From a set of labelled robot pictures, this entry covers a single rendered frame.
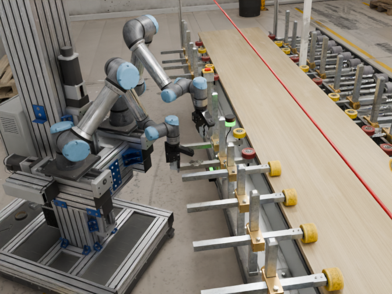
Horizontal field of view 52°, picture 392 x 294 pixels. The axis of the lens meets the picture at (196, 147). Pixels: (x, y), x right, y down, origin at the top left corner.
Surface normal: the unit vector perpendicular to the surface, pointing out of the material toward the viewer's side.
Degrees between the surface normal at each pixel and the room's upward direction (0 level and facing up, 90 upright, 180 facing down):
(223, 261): 0
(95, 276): 0
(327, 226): 0
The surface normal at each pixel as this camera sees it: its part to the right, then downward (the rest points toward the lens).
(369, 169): -0.05, -0.86
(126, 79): 0.63, 0.29
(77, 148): 0.48, 0.50
